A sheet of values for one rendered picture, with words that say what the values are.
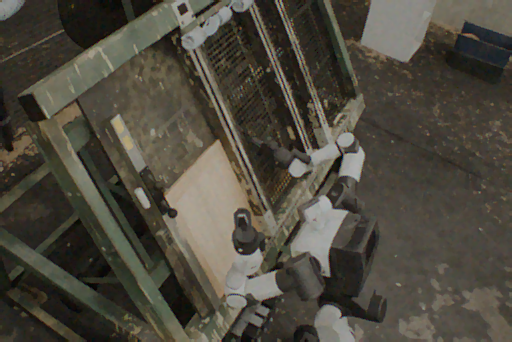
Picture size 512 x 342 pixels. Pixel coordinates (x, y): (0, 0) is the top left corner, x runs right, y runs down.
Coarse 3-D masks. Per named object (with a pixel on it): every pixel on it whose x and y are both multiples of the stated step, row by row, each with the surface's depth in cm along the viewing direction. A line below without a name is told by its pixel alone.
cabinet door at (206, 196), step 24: (216, 144) 222; (192, 168) 209; (216, 168) 221; (168, 192) 197; (192, 192) 208; (216, 192) 219; (240, 192) 232; (192, 216) 206; (216, 216) 218; (192, 240) 205; (216, 240) 216; (216, 264) 215; (216, 288) 213
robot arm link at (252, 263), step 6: (240, 258) 181; (246, 258) 171; (252, 258) 169; (258, 258) 170; (234, 264) 179; (240, 264) 179; (246, 264) 170; (252, 264) 171; (258, 264) 173; (234, 270) 179; (240, 270) 175; (246, 270) 172; (252, 270) 174
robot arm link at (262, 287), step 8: (272, 272) 184; (248, 280) 190; (256, 280) 186; (264, 280) 183; (272, 280) 180; (248, 288) 186; (256, 288) 184; (264, 288) 182; (272, 288) 180; (232, 296) 185; (240, 296) 185; (248, 296) 185; (256, 296) 185; (264, 296) 184; (272, 296) 183; (232, 304) 188; (240, 304) 187; (248, 304) 188; (256, 304) 186
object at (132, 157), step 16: (112, 128) 177; (128, 160) 182; (144, 192) 188; (160, 224) 194; (176, 224) 196; (176, 240) 195; (192, 256) 201; (192, 272) 201; (208, 288) 206; (208, 304) 209
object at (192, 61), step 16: (176, 16) 196; (192, 16) 202; (176, 32) 203; (208, 32) 197; (176, 48) 208; (192, 64) 208; (192, 80) 213; (208, 80) 213; (208, 96) 213; (208, 112) 218; (224, 112) 219; (224, 128) 218; (224, 144) 223; (240, 144) 226; (240, 160) 225; (240, 176) 229; (256, 192) 232; (256, 208) 235; (272, 224) 240
